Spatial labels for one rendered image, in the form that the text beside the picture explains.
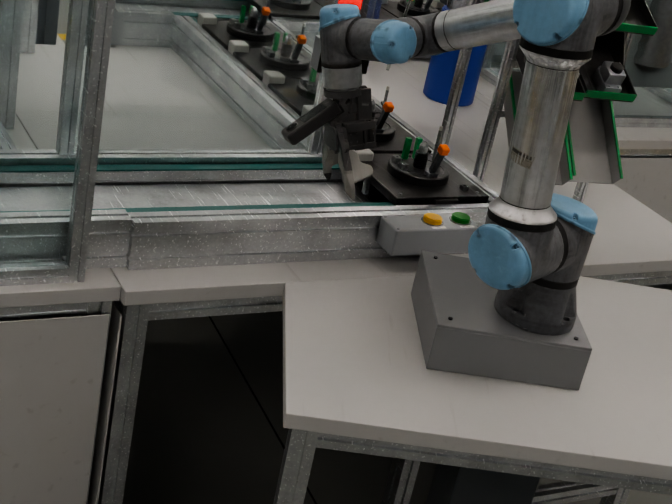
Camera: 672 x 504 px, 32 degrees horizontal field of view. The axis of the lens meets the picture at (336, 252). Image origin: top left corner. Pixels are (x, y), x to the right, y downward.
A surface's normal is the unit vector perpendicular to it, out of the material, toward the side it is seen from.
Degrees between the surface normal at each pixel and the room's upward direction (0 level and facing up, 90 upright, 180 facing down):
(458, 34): 108
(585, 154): 45
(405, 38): 76
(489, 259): 98
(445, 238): 90
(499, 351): 90
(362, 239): 90
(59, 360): 90
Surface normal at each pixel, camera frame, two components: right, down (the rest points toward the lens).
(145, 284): 0.18, -0.88
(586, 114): 0.32, -0.30
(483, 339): 0.04, 0.44
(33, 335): 0.44, 0.46
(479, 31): -0.58, 0.53
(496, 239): -0.69, 0.32
